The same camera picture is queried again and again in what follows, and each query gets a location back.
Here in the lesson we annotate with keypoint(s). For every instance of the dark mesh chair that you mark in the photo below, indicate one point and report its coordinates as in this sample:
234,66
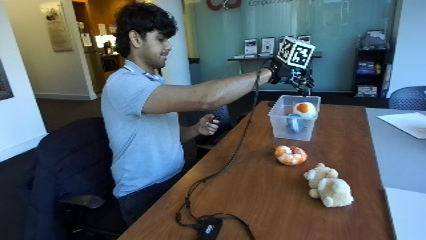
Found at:
407,98

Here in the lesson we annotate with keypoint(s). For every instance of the wall display shelf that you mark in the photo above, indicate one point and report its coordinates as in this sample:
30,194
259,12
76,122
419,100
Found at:
266,55

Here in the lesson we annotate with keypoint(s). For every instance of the white paper sheet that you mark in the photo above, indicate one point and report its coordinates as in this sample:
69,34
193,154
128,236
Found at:
406,124

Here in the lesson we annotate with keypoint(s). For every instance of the clear plastic bin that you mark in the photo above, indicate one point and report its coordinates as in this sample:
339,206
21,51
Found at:
293,121

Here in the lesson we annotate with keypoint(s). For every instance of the white table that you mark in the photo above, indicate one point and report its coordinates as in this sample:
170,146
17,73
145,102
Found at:
399,160

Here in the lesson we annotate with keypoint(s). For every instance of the the person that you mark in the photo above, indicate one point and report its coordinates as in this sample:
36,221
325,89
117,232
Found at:
141,110

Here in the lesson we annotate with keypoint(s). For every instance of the dark blue office chair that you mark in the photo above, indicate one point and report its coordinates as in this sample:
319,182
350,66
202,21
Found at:
70,180

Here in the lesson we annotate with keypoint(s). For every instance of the white marker cube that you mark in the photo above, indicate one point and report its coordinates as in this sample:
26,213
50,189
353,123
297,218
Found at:
295,51

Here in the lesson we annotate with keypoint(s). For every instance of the dark chair behind table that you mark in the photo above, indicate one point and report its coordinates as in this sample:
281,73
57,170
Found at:
213,121

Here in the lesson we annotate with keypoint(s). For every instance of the framed wall plaque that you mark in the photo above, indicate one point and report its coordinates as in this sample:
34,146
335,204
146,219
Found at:
56,26

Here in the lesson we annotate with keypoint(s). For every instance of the cream fluffy plush toy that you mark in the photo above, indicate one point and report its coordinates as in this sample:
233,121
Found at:
329,186

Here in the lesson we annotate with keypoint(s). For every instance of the dark framed picture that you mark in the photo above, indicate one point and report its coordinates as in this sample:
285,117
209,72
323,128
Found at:
4,81

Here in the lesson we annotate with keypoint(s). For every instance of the black bookshelf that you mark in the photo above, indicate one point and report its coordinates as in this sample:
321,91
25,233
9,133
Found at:
370,66

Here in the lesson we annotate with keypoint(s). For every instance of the white and orange plush toy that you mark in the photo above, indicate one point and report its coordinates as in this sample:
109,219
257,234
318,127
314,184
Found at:
305,109

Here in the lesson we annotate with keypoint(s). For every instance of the orange and white shrimp plush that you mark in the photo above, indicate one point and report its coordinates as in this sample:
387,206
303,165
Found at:
290,155

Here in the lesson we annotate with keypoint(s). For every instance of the small black electronic box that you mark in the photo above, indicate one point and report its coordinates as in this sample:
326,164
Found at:
209,228

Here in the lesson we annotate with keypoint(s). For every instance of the blue plush toy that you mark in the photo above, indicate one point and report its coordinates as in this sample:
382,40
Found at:
293,122

